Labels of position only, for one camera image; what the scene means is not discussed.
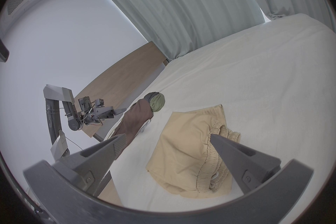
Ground green garment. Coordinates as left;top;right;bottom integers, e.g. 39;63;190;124
150;93;166;113

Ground bed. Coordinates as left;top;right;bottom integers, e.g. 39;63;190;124
73;13;336;211

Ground black garment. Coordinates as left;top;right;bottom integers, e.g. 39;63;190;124
144;92;159;103

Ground brown shorts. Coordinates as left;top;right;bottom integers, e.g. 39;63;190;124
113;98;154;150

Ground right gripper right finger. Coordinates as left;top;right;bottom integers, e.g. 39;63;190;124
210;134;282;195

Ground white garment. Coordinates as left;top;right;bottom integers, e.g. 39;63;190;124
140;119;153;134

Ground window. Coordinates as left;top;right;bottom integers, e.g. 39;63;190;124
259;7;272;24

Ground beige shorts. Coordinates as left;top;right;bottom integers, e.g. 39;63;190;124
146;104;241;199

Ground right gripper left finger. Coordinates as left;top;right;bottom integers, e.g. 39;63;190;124
54;134;127;197

